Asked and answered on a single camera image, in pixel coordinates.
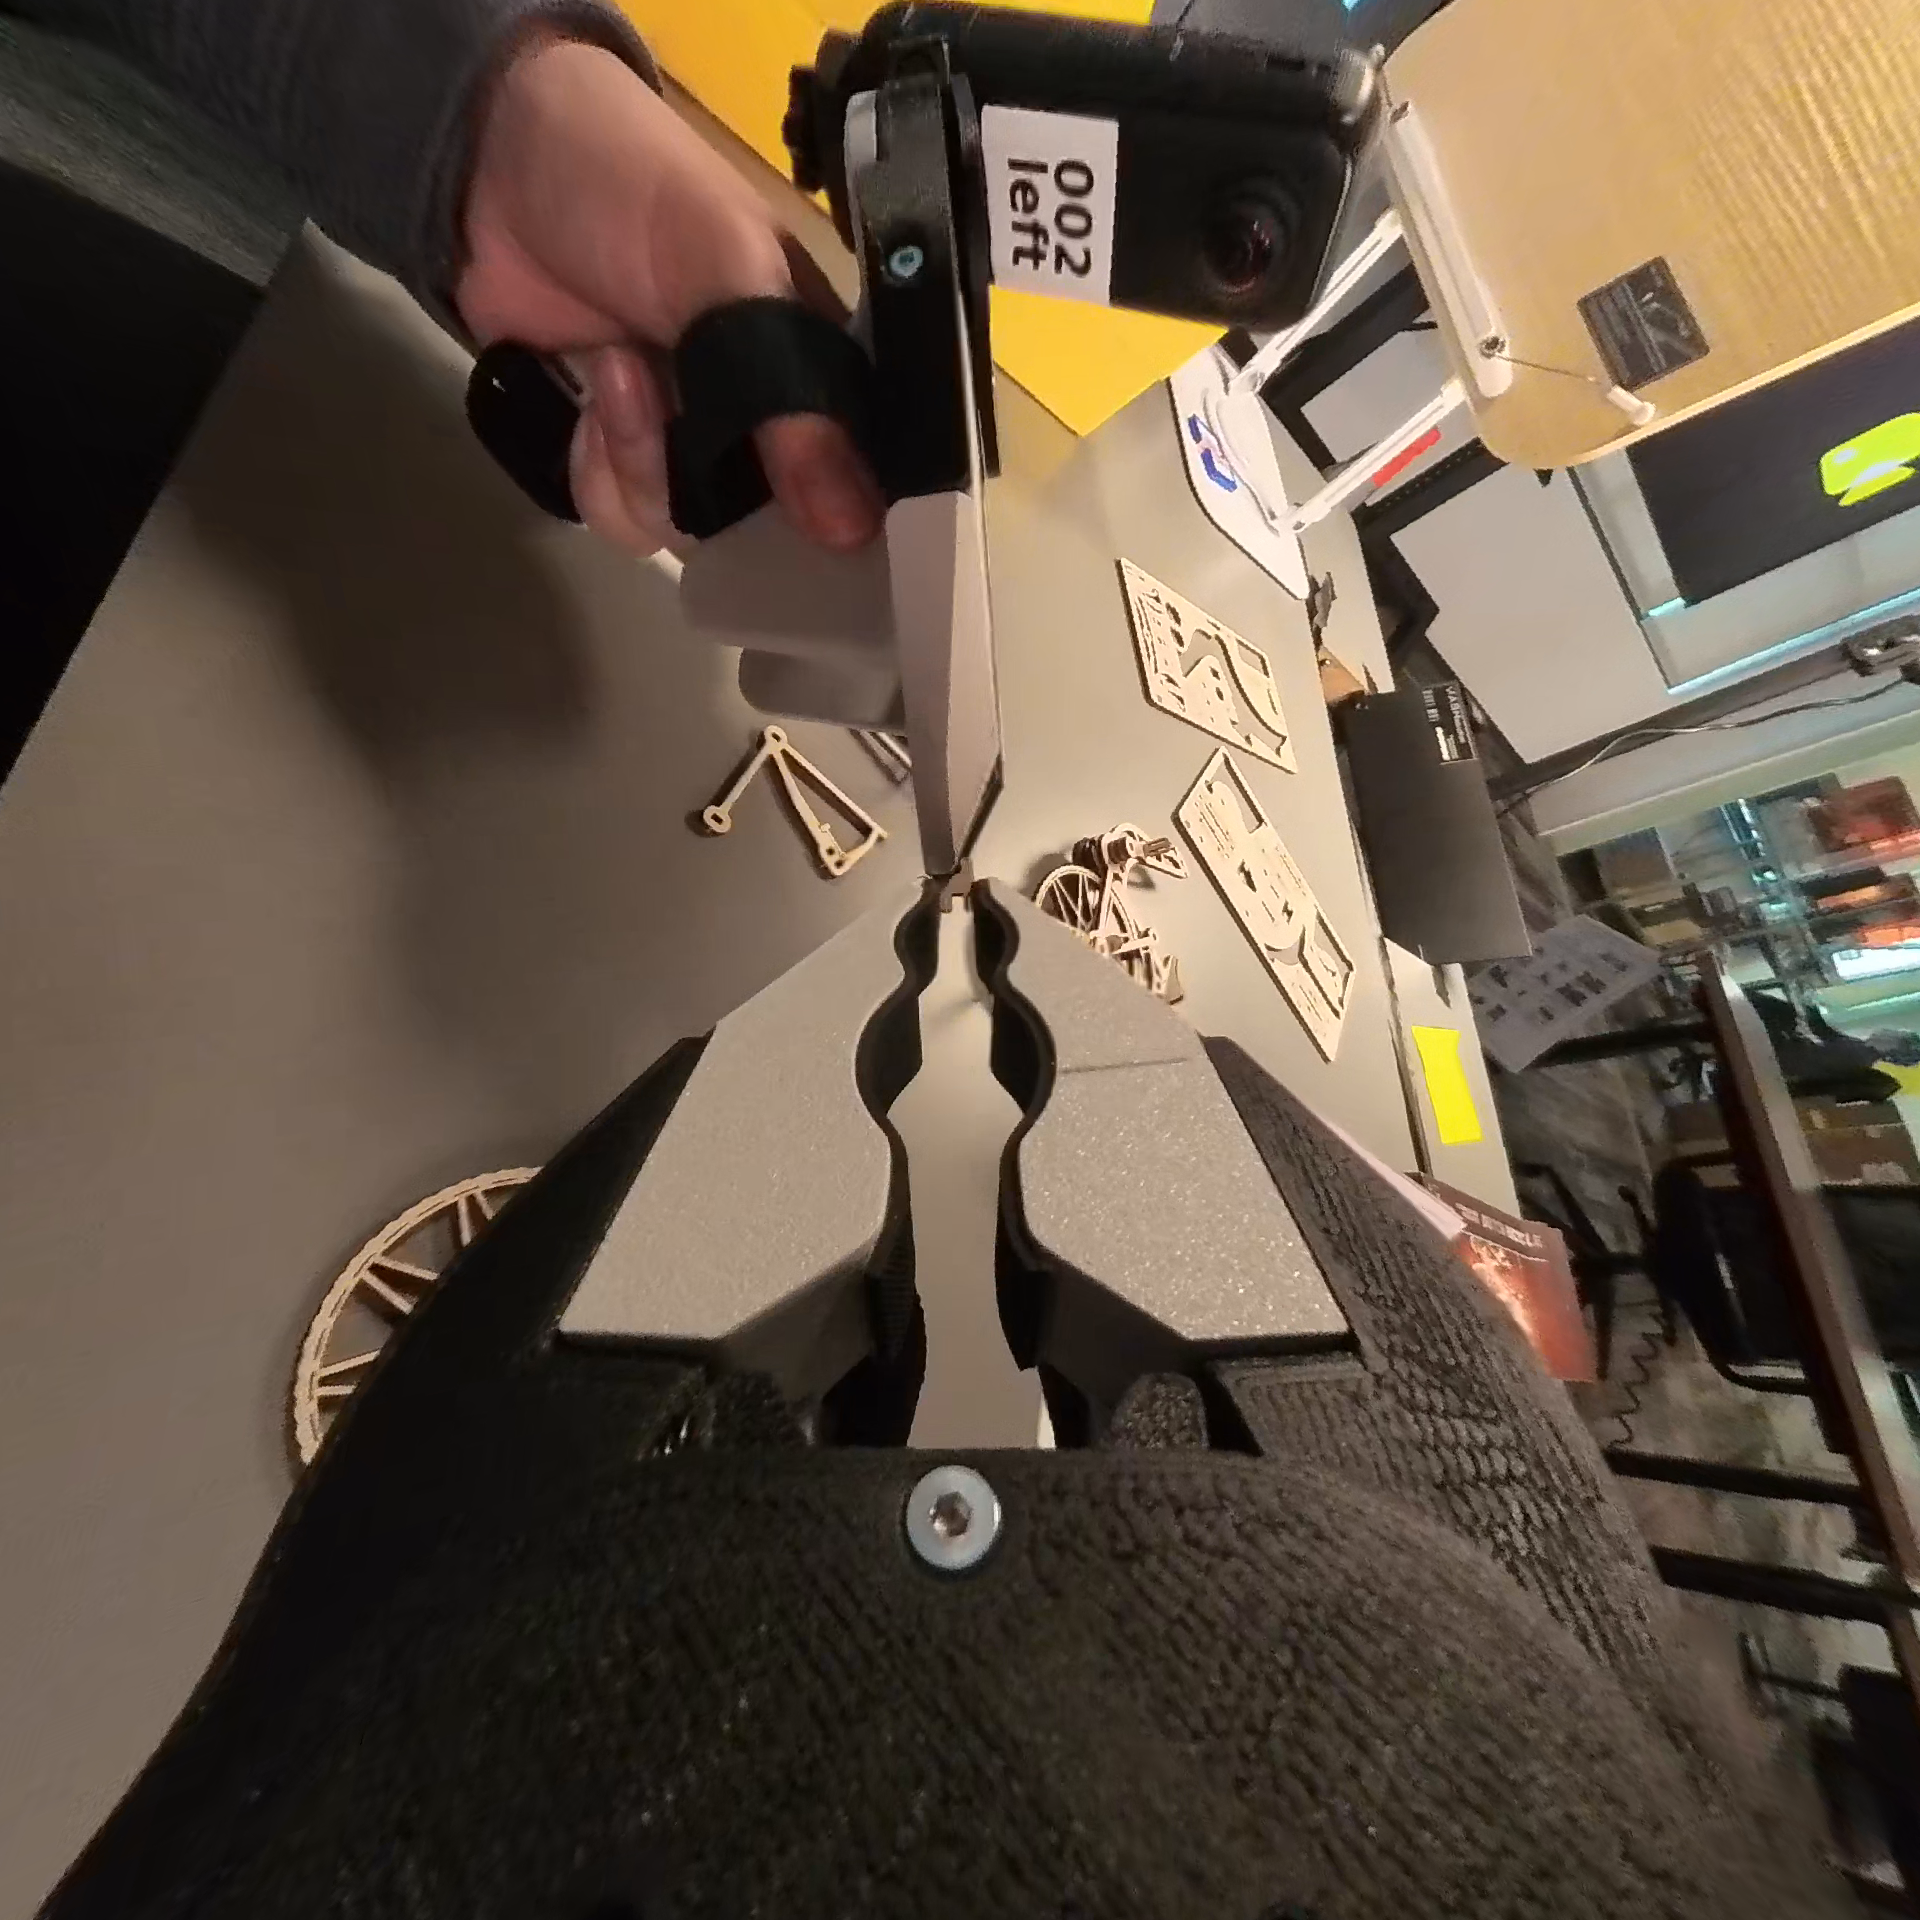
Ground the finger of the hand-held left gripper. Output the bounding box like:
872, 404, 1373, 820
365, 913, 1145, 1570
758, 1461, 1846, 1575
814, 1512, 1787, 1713
882, 486, 1006, 883

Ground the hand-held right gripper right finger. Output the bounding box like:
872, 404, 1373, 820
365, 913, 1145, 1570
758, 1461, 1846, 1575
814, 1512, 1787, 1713
970, 883, 1354, 1392

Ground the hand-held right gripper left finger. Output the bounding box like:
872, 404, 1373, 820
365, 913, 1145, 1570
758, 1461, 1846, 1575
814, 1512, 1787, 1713
558, 895, 942, 1401

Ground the person's left forearm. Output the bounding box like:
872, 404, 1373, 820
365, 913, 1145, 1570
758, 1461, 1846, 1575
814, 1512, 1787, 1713
82, 0, 666, 310

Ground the assembled wooden wheel model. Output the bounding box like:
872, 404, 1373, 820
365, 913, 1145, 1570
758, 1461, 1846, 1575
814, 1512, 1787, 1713
1032, 822, 1189, 1007

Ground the person's left hand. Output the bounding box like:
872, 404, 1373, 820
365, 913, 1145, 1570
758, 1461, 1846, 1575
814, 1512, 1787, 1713
450, 43, 889, 560

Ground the yellow board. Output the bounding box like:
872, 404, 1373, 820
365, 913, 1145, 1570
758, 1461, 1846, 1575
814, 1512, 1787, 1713
656, 0, 1219, 440

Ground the wooden laser-cut part sheet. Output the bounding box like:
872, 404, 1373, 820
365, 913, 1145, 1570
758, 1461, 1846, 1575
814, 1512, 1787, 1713
1171, 748, 1357, 1066
1115, 556, 1302, 778

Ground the yellow sticky note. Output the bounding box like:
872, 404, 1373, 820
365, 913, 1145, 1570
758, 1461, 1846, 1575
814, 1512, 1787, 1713
1407, 1023, 1485, 1148

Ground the dark red cardboard box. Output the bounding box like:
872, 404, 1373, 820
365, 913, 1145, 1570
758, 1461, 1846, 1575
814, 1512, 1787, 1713
1422, 1177, 1602, 1386

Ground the flat wooden spoked wheel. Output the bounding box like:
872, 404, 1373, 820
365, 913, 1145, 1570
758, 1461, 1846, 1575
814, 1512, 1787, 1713
288, 1165, 546, 1468

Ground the printed paper sheet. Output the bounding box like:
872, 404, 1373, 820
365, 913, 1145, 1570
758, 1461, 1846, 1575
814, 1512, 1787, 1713
1459, 913, 1663, 1076

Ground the flat black box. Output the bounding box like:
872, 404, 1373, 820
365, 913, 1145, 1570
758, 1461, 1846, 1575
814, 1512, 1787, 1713
1331, 680, 1535, 967

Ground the white desk stand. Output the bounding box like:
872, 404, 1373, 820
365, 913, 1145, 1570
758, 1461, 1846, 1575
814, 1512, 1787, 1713
1166, 102, 1661, 607

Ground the light wooden panel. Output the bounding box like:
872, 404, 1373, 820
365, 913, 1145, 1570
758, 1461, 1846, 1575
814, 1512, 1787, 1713
1380, 0, 1920, 474

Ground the computer monitor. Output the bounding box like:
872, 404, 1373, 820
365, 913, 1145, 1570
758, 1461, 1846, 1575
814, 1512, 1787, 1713
1565, 314, 1920, 697

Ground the wooden triangle frame part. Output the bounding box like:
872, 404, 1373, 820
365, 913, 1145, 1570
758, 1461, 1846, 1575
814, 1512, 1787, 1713
694, 727, 889, 883

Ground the black monitor cable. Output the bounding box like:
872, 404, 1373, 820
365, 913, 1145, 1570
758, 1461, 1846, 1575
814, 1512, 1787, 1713
1482, 631, 1920, 800

